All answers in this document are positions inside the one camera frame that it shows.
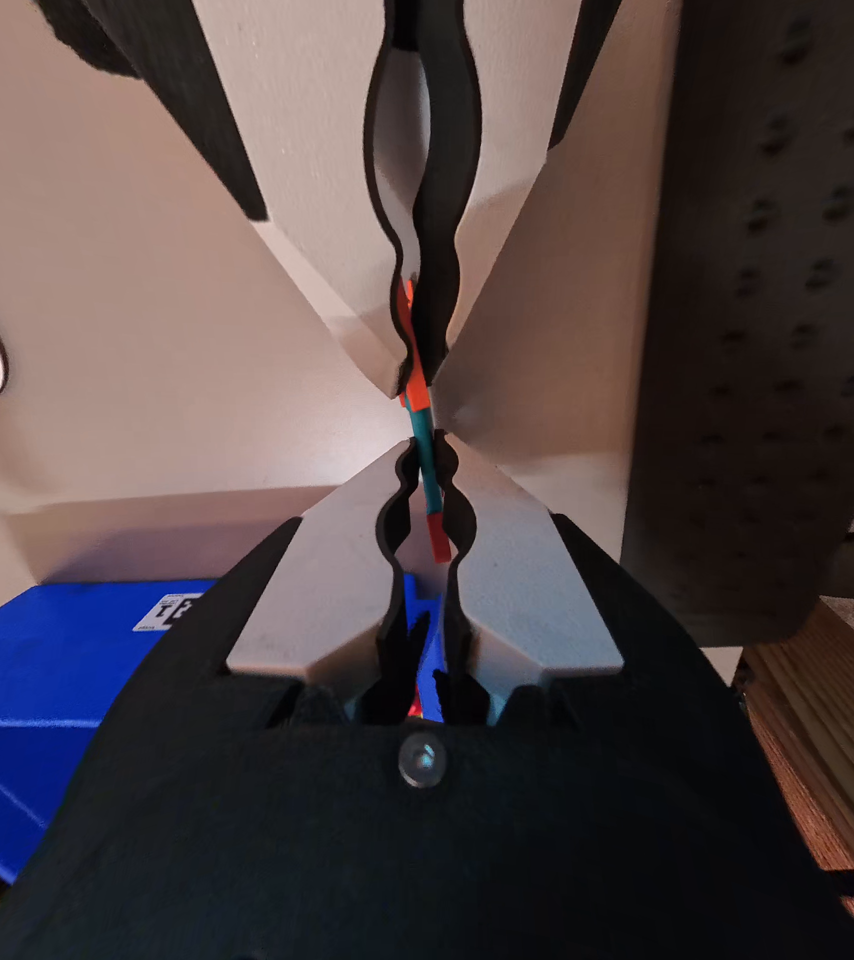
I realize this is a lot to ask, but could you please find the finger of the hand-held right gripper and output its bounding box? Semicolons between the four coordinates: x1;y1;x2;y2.
194;0;428;400
395;0;586;387

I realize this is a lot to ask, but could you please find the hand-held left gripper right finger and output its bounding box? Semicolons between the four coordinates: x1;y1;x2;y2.
434;429;625;724

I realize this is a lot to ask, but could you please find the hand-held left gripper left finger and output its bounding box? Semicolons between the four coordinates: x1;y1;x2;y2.
226;439;416;724

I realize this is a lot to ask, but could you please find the teal plastic panel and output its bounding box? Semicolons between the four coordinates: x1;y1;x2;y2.
406;405;449;522

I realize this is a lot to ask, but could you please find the orange toy clip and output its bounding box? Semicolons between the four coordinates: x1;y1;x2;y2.
395;276;432;415

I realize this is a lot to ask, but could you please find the blue plastic bin with label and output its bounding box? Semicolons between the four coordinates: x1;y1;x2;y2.
0;573;447;890

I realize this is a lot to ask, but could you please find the black perforated board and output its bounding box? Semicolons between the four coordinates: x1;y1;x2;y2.
620;0;854;648

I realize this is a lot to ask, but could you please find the wooden frame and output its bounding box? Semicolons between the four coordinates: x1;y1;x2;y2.
734;596;854;927

